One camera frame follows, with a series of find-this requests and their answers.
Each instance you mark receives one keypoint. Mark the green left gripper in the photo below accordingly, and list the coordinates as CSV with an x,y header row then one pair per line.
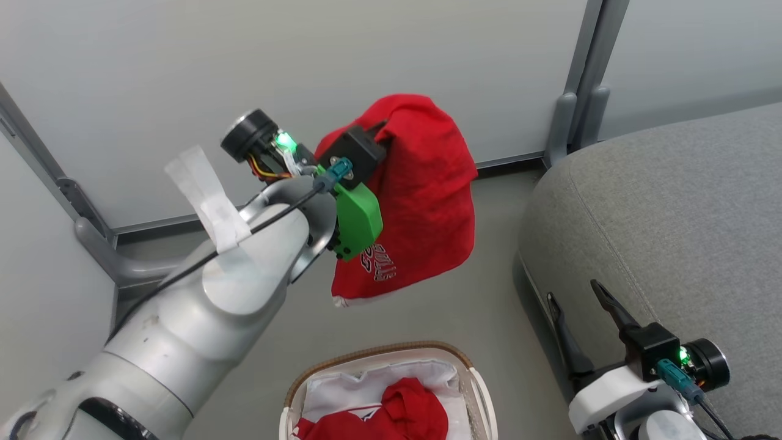
x,y
357,214

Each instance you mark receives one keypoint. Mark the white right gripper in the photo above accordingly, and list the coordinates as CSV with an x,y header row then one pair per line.
x,y
611,391

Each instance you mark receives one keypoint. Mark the red shirt with white print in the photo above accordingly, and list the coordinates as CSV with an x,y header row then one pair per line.
x,y
427,183

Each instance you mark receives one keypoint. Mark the red and white garment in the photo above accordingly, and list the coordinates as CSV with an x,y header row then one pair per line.
x,y
409,409

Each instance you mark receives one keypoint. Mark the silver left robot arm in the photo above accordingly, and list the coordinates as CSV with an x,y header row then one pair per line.
x,y
183,342

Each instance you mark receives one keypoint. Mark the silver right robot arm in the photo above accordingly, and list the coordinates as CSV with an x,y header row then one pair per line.
x,y
660,425

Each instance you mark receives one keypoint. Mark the white laundry basket brown rim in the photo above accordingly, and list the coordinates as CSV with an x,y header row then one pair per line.
x,y
482,391

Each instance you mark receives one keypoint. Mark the white basket liner cloth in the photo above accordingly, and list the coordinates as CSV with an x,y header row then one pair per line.
x,y
348,388

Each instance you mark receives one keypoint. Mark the grey sofa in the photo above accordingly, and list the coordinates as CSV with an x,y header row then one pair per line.
x,y
672,214

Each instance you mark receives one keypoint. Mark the white tape strip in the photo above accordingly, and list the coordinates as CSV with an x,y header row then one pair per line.
x,y
214,201

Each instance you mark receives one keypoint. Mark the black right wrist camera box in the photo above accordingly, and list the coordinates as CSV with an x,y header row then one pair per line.
x,y
650,348

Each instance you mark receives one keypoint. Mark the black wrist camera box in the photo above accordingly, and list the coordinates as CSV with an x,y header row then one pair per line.
x,y
650,348
357,150

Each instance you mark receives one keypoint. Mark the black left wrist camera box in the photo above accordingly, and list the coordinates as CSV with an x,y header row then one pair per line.
x,y
357,150

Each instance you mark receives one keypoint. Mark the grey double partition post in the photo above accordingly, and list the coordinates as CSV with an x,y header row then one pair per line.
x,y
580,104

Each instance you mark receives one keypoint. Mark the grey partition post with foot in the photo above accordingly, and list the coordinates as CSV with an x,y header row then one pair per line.
x,y
91,238

